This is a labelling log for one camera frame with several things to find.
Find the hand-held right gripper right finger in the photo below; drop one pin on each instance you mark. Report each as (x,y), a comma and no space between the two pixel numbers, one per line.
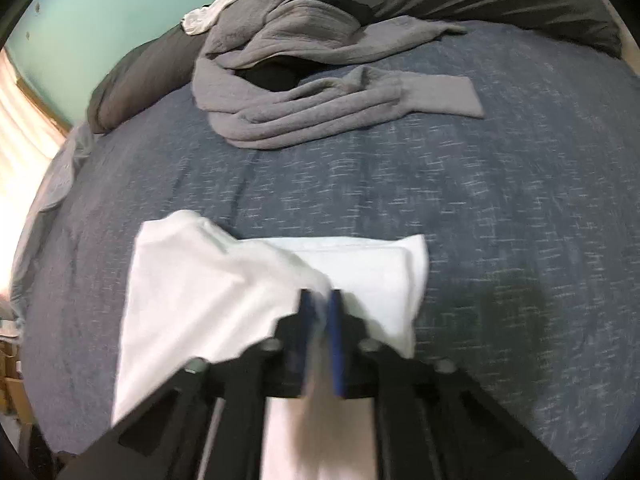
(337,345)

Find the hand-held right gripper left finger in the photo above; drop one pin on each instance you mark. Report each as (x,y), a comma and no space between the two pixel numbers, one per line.
(305,325)

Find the white long-sleeve shirt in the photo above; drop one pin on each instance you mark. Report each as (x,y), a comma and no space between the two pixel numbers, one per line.
(200,285)

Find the light grey duvet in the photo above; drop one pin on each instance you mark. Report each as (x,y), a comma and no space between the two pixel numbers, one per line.
(55,180)

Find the pink curtain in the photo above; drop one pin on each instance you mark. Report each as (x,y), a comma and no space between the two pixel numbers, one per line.
(20,135)

